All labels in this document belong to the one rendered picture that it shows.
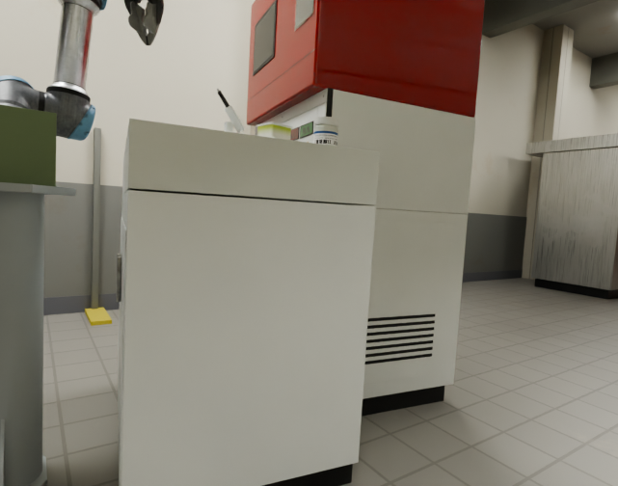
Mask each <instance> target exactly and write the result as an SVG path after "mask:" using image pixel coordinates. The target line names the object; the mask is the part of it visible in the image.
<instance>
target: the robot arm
mask: <svg viewBox="0 0 618 486"><path fill-rule="evenodd" d="M57 1H58V2H59V3H60V5H61V6H62V9H61V18H60V27H59V36H58V45H57V54H56V63H55V71H54V80H53V84H51V85H49V86H47V87H46V93H45V92H41V91H38V90H34V88H33V87H32V86H31V85H30V84H29V83H28V82H27V81H26V80H24V79H22V78H20V77H17V76H12V75H2V76H0V104H1V105H7V106H13V107H19V108H26V109H32V110H38V111H44V112H50V113H56V114H57V132H56V136H59V137H63V138H68V139H72V140H78V141H83V140H85V139H86V138H87V137H88V135H89V133H90V131H91V129H92V126H93V123H94V116H95V106H93V105H92V104H90V102H91V98H90V97H89V95H88V94H87V93H86V85H87V76H88V67H89V58H90V48H91V39H92V30H93V21H94V16H96V15H98V14H99V12H100V11H103V10H104V9H105V7H106V4H107V0H57ZM141 1H142V0H124V4H125V6H126V9H127V10H128V12H129V14H130V16H129V17H128V23H129V25H130V27H132V28H133V29H134V30H136V31H137V33H138V35H139V37H140V39H141V40H142V42H143V43H144V44H145V45H151V44H152V43H153V41H154V39H155V37H156V34H157V32H158V28H159V25H160V23H161V19H162V15H163V12H164V0H148V2H147V7H146V13H145V9H144V8H142V7H141V6H139V5H138V3H141ZM147 29H148V33H147Z"/></svg>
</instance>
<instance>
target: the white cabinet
mask: <svg viewBox="0 0 618 486"><path fill-rule="evenodd" d="M375 208H376V207H375V206H361V205H347V204H333V203H319V202H291V201H276V200H263V199H248V198H234V197H219V196H205V195H191V194H177V193H162V192H148V191H133V190H128V191H127V192H126V193H125V194H124V195H123V196H122V213H121V253H120V254H118V258H117V302H120V309H119V353H118V384H119V486H340V485H344V484H348V483H351V482H352V468H353V464H354V463H358V462H359V448H360V435H361V420H362V405H363V378H364V364H365V350H366V336H367V321H368V308H369V293H370V279H371V265H372V251H373V236H374V223H375Z"/></svg>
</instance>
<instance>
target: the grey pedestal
mask: <svg viewBox="0 0 618 486"><path fill-rule="evenodd" d="M44 195H62V196H75V188H66V187H55V186H45V185H35V184H22V183H8V182H0V486H45V485H46V484H47V471H46V457H45V456H43V455H42V408H43V292H44Z"/></svg>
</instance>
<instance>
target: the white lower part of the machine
mask: <svg viewBox="0 0 618 486"><path fill-rule="evenodd" d="M467 222H468V214H453V213H439V212H424V211H409V210H394V209H380V208H375V223H374V236H373V251H372V265H371V279H370V293H369V308H368V321H367V336H366V350H365V364H364V378H363V405H362V416H367V415H372V414H377V413H383V412H387V411H393V410H398V409H403V408H409V407H414V406H418V405H424V404H429V403H434V402H440V401H443V397H444V386H445V385H451V384H453V382H454V370H455V359H456V348H457V337H458V325H459V313H460V303H461V291H462V279H463V268H464V256H465V246H466V234H467Z"/></svg>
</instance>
